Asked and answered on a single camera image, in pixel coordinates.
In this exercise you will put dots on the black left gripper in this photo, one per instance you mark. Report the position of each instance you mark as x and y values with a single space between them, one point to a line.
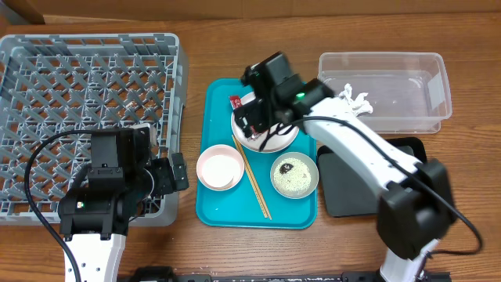
165 182

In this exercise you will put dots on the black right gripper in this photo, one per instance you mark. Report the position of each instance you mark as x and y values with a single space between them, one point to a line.
246 118

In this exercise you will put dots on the pink plastic bowl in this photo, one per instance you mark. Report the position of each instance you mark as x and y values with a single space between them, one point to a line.
219 149

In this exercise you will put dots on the red foil sauce packet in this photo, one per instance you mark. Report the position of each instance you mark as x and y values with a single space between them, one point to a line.
235 102

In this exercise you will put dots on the dark food scrap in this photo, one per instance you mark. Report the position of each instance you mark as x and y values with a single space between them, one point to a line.
285 168

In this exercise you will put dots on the grey bowl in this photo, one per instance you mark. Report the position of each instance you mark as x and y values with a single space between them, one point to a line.
311 166

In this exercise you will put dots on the white paper cup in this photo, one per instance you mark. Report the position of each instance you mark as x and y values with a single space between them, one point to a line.
220 172

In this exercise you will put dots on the white tissue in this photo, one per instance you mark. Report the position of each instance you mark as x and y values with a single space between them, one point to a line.
359 105

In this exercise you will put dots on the white rice pile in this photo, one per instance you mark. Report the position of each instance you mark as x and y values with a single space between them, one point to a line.
296 181

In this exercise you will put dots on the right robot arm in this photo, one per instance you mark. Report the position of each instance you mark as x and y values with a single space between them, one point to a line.
415 205

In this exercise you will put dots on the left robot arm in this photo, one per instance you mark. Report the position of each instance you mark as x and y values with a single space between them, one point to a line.
102 201

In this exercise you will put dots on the grey dishwasher rack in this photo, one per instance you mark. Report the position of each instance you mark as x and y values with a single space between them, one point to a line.
56 88

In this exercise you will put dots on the pink round plate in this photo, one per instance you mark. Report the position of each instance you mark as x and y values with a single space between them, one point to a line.
276 143

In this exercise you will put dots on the teal plastic tray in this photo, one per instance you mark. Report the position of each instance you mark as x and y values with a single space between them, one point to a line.
238 206

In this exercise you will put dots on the black plastic tray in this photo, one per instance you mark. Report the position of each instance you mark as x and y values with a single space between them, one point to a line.
345 193

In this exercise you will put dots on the clear plastic bin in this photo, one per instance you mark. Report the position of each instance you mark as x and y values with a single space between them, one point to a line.
408 91

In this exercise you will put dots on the black rail at table edge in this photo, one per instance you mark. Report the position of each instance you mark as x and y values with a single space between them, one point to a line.
167 274

